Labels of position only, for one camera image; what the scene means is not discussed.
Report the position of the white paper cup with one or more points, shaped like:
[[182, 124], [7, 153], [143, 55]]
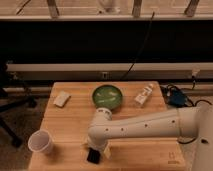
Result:
[[40, 142]]

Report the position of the green bowl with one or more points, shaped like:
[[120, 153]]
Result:
[[107, 96]]

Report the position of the white plastic bottle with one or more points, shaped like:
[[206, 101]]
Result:
[[142, 97]]

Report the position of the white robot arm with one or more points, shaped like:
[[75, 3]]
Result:
[[177, 122]]

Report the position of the white sponge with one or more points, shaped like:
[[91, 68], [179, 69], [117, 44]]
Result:
[[61, 99]]

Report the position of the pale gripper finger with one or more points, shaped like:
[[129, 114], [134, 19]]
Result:
[[107, 152]]

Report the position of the black rectangular eraser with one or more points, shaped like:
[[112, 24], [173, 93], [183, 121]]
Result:
[[93, 156]]

